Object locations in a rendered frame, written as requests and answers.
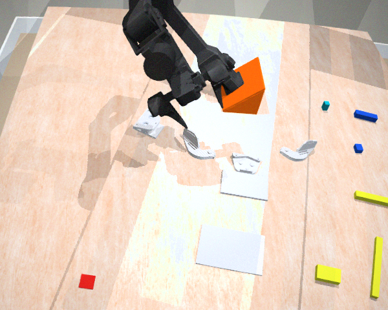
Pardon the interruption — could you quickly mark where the small teal block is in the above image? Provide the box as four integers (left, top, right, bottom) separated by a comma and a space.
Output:
321, 101, 330, 110

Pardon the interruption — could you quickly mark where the white flat rectangular plate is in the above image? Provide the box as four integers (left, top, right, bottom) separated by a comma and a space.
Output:
196, 224, 265, 276

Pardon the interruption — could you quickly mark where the yellow long bar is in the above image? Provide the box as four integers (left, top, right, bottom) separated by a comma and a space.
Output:
370, 236, 383, 299

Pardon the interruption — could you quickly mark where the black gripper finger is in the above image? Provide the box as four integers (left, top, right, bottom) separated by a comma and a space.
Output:
210, 78, 226, 109
159, 101, 188, 129

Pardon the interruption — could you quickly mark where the blue rectangular block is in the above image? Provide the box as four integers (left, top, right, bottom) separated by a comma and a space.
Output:
354, 110, 378, 123

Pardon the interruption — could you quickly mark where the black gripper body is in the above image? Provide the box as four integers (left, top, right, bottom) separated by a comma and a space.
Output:
147, 54, 229, 117

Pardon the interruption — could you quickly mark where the small blue cube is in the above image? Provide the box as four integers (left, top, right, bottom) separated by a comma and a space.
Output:
353, 144, 363, 153

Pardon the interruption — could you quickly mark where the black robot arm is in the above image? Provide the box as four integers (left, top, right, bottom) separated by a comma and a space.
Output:
122, 0, 244, 107

